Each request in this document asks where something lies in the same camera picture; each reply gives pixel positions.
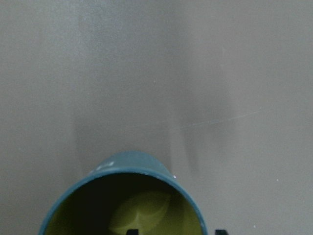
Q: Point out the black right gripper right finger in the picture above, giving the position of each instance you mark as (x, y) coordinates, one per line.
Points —
(221, 232)

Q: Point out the blue cup green inside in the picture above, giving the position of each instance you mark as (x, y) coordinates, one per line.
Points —
(128, 190)

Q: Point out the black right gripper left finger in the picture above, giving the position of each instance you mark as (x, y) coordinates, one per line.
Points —
(132, 232)

